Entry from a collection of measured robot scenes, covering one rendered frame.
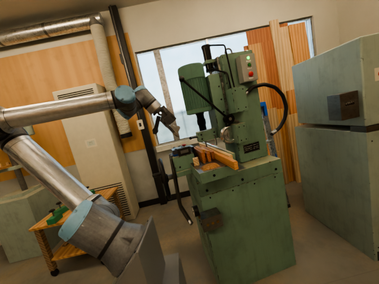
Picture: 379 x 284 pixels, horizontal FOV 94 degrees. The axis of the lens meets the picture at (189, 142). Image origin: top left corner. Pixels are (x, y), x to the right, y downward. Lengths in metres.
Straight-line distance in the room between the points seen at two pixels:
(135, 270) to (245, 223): 0.78
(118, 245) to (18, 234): 2.24
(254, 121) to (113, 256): 1.06
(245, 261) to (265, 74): 2.19
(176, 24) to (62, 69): 1.60
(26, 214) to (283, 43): 3.77
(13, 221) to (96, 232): 2.16
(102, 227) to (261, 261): 1.10
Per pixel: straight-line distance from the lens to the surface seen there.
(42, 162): 1.06
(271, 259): 1.57
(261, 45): 2.88
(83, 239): 0.80
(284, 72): 2.89
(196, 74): 1.19
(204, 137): 1.22
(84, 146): 2.55
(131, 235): 0.78
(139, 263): 0.73
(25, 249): 3.01
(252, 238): 1.39
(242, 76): 1.21
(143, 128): 2.49
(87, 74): 2.85
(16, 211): 2.83
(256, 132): 1.30
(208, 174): 0.93
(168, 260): 1.03
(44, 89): 3.09
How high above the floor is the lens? 1.21
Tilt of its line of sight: 9 degrees down
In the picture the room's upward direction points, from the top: 13 degrees counter-clockwise
